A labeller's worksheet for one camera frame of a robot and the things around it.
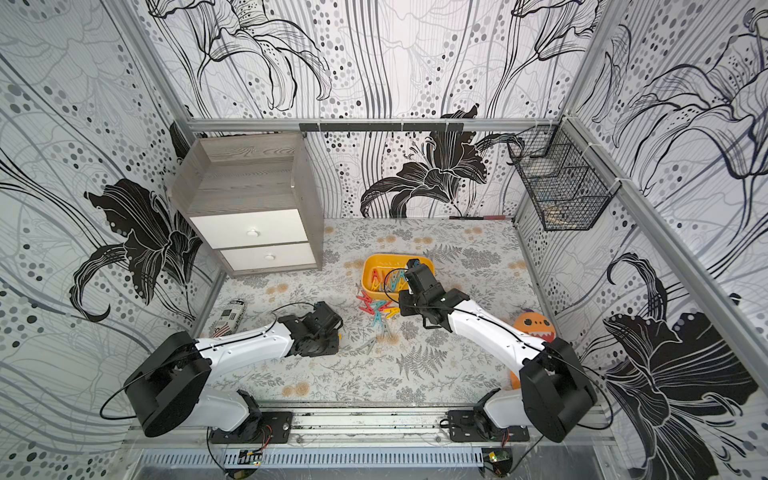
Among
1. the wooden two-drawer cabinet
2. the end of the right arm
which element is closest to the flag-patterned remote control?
the wooden two-drawer cabinet

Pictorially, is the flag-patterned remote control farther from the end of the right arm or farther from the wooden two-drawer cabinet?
the end of the right arm

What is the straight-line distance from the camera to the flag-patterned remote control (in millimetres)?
895
